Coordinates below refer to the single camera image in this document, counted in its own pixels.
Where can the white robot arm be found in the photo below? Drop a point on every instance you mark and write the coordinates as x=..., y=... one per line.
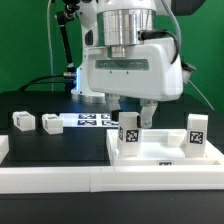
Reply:
x=125, y=16

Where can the white sheet with AprilTags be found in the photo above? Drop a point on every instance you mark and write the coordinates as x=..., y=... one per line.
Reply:
x=87, y=120

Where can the white U-shaped fence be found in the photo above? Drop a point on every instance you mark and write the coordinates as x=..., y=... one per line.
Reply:
x=99, y=179

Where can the white square tabletop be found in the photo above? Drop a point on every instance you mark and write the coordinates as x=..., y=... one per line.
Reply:
x=155, y=150

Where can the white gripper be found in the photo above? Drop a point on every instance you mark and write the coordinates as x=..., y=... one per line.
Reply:
x=148, y=67

